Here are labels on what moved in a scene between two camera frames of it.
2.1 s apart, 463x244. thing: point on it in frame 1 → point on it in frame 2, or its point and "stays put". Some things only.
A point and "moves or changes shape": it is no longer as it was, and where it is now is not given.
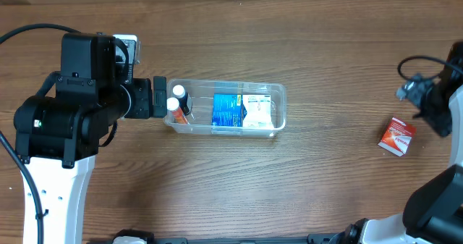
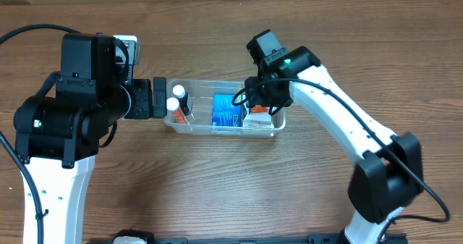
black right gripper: [414, 90] → [253, 96]
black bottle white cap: [179, 91] stays put
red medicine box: [397, 137] moves or changes shape
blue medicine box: [227, 110] stays put
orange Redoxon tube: [173, 105] stays put
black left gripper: [159, 96] stays put
